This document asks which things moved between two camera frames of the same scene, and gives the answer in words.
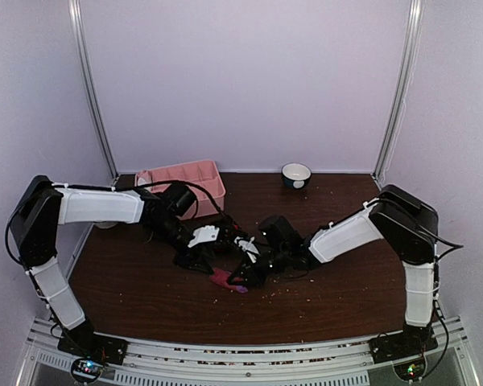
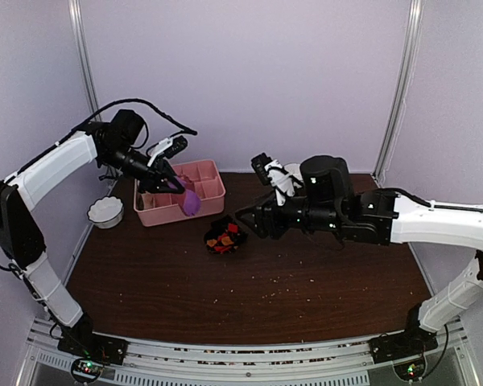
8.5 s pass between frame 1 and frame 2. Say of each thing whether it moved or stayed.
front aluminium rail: stayed
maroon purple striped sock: moved
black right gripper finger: moved
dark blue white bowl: stayed
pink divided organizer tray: stayed
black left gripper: moved
